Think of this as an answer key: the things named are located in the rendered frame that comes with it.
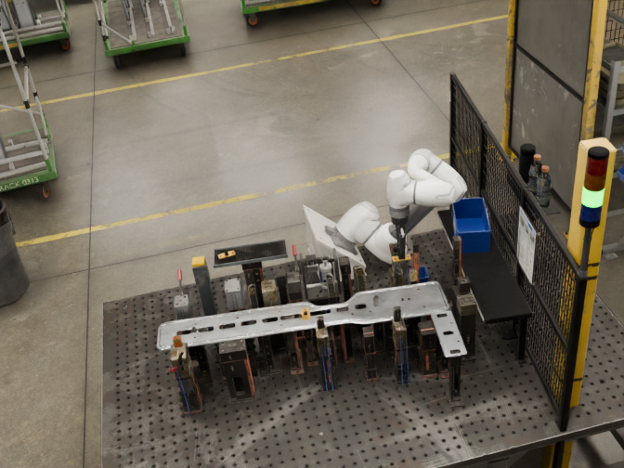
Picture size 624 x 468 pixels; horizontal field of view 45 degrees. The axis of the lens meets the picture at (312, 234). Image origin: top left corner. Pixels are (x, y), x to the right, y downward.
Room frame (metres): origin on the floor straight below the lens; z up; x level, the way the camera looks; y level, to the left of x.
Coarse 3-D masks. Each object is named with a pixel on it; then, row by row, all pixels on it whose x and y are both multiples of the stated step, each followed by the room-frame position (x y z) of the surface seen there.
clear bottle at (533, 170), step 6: (534, 156) 2.85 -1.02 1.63; (540, 156) 2.84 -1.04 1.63; (534, 162) 2.84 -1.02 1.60; (540, 162) 2.84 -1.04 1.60; (534, 168) 2.83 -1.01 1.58; (540, 168) 2.83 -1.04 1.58; (528, 174) 2.85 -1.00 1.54; (534, 174) 2.82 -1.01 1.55; (528, 180) 2.85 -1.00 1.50; (534, 180) 2.82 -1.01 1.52; (528, 186) 2.84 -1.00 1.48; (534, 186) 2.82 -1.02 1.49; (534, 192) 2.82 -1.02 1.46
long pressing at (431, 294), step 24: (384, 288) 2.83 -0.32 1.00; (408, 288) 2.81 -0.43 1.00; (432, 288) 2.79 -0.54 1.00; (240, 312) 2.79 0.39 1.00; (264, 312) 2.77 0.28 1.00; (288, 312) 2.75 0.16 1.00; (336, 312) 2.70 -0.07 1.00; (360, 312) 2.68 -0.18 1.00; (384, 312) 2.66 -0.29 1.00; (408, 312) 2.64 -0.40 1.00; (432, 312) 2.62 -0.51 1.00; (168, 336) 2.68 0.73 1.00; (192, 336) 2.66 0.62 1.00; (216, 336) 2.64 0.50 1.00; (240, 336) 2.62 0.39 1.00
